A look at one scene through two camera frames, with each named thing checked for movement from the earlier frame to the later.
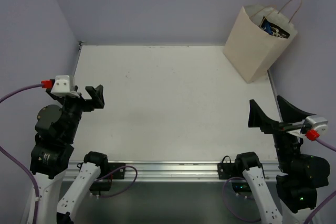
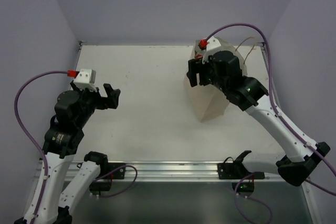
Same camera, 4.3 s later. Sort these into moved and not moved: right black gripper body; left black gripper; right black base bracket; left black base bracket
Moved: right black gripper body; left black gripper
Not moved: right black base bracket; left black base bracket
